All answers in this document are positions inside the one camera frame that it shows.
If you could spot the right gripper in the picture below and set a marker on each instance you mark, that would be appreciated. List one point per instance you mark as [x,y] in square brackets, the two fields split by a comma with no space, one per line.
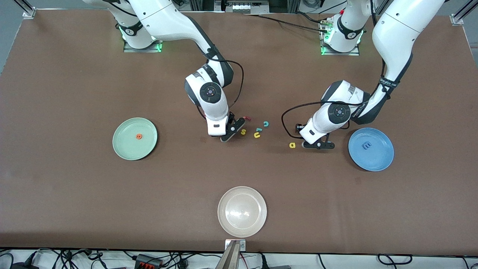
[231,116]

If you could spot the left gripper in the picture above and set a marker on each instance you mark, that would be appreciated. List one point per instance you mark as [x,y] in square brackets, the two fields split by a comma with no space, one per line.
[297,127]

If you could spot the blue foam letter m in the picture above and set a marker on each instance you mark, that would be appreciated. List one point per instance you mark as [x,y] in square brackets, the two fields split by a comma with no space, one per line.
[368,145]

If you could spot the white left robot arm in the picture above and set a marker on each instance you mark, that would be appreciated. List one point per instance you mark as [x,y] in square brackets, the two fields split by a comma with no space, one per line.
[399,37]

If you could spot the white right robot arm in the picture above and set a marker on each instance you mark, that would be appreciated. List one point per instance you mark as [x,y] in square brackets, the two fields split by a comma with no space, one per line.
[168,22]

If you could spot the blue plate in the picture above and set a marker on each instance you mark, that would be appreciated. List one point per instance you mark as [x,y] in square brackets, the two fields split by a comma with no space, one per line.
[373,158]

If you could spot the beige plate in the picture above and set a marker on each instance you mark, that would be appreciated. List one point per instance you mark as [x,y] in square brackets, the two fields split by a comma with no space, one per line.
[242,212]

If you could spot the green plate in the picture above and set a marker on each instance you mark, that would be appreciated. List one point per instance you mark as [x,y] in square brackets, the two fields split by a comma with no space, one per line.
[130,147]

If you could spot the white device behind table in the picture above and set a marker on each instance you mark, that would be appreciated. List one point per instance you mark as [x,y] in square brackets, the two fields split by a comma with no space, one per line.
[248,7]

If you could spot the black red power strip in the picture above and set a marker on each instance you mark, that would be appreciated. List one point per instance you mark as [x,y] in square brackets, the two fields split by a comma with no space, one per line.
[147,260]

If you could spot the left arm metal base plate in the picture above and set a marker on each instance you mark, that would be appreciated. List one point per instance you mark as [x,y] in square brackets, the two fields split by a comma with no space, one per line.
[351,53]

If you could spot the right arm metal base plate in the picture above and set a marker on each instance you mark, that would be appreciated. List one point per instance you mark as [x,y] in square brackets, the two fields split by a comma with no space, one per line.
[142,50]

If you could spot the metal mount bracket plate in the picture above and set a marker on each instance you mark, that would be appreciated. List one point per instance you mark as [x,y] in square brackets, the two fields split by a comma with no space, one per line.
[242,245]

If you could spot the aluminium camera mount bar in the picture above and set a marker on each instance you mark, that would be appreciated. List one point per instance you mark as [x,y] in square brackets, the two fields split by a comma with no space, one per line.
[229,257]

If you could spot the aluminium frame corner bracket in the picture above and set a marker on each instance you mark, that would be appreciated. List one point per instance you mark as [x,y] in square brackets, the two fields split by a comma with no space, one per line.
[456,18]
[29,13]

